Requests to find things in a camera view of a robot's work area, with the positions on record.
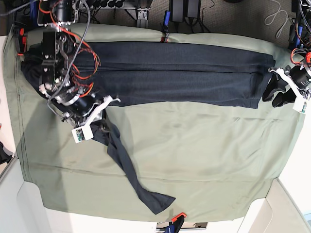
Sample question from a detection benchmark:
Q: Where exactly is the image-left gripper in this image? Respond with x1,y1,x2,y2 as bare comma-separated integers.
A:
47,94,120,133

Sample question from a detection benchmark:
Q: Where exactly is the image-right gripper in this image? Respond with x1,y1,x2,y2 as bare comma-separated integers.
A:
262,64,311,108

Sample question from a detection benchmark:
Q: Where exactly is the dark navy long-sleeve T-shirt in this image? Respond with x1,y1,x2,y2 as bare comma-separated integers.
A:
20,41,276,215

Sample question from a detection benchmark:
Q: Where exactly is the green table cloth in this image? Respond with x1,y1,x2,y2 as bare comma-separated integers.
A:
3,23,307,223

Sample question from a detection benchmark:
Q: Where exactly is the black object left edge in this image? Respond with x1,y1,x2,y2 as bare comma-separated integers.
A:
0,142,12,165

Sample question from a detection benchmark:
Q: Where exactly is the orange black clamp top-left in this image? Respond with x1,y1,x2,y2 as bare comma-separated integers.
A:
13,27,27,56

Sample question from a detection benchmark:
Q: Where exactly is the orange blue clamp bottom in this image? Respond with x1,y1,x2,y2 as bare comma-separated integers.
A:
164,212,187,233

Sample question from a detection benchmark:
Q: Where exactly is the black power adapter right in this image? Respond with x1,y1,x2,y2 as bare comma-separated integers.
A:
185,0,201,18

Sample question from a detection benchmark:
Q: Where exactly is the black power adapter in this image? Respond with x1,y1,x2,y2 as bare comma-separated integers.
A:
185,0,201,18
170,0,184,22

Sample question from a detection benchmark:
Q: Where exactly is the grey power strip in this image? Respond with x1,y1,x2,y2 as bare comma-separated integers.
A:
86,0,138,10

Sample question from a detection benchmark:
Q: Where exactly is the black power adapter left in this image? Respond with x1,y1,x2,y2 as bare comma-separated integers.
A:
170,0,184,22

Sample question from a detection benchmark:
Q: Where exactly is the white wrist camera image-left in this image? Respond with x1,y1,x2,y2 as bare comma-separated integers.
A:
71,125,94,144

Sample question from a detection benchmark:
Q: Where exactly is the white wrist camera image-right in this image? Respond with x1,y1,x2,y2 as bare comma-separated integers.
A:
293,97,308,114

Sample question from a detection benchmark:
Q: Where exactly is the blue handled clamp top-right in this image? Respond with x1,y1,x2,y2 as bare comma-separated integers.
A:
288,25,303,50

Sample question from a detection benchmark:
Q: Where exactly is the metal table bracket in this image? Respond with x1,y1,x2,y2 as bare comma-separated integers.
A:
136,8,149,29

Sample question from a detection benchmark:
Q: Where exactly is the blue handled clamp top-centre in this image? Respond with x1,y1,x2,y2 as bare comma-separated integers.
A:
161,10,171,43

